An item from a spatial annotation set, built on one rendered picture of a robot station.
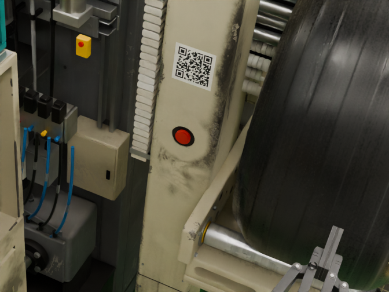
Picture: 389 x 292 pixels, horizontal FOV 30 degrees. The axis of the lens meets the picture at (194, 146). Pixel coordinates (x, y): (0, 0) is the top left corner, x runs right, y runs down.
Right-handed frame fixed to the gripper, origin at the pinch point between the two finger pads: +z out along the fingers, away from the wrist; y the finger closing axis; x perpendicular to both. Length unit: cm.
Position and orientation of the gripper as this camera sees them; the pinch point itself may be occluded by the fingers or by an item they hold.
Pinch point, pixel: (328, 253)
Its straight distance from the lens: 97.4
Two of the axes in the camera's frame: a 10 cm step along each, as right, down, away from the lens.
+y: -9.1, -3.5, 2.1
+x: -0.7, 6.5, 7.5
